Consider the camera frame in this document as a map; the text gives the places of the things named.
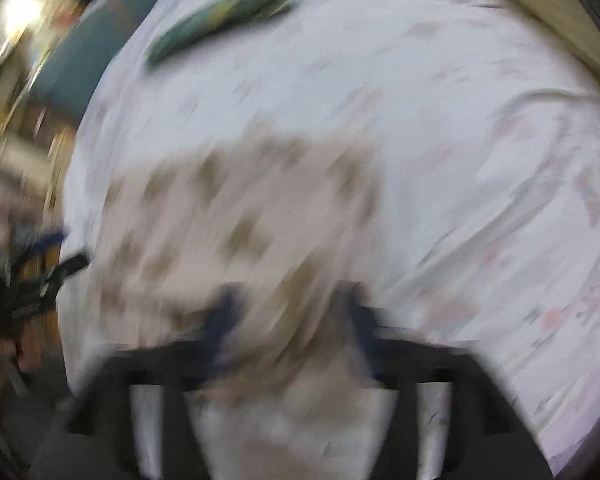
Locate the person's left hand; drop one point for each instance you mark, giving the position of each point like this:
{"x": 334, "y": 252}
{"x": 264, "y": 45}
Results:
{"x": 0, "y": 360}

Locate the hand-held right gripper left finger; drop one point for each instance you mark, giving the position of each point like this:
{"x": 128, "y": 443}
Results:
{"x": 225, "y": 320}

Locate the pink bear print pants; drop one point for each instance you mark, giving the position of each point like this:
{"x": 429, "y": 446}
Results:
{"x": 240, "y": 230}

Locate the white floral bed sheet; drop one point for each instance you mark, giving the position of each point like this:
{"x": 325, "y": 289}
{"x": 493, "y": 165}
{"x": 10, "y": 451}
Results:
{"x": 430, "y": 160}

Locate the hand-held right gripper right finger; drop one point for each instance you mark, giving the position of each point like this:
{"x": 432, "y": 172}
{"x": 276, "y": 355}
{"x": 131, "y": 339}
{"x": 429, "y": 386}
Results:
{"x": 365, "y": 330}

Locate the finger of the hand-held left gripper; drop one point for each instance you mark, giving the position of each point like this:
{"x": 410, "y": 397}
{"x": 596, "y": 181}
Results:
{"x": 45, "y": 242}
{"x": 65, "y": 270}

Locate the folded green patterned cloth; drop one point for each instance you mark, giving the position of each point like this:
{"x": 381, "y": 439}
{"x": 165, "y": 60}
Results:
{"x": 220, "y": 17}

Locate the teal padded bed panel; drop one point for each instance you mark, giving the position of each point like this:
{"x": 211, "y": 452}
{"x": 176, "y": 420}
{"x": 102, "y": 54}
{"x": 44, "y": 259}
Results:
{"x": 85, "y": 55}

